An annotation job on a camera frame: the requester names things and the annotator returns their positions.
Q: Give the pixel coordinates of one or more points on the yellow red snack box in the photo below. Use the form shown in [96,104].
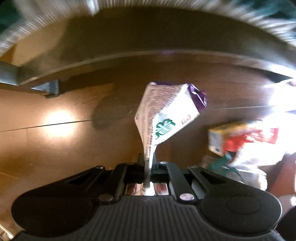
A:
[231,137]

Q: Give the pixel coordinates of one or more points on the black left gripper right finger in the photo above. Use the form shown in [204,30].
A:
[174,177]

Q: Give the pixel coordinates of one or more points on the white green purple carton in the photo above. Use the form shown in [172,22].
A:
[163,111]

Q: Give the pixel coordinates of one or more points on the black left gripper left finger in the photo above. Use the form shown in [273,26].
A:
[113,183]

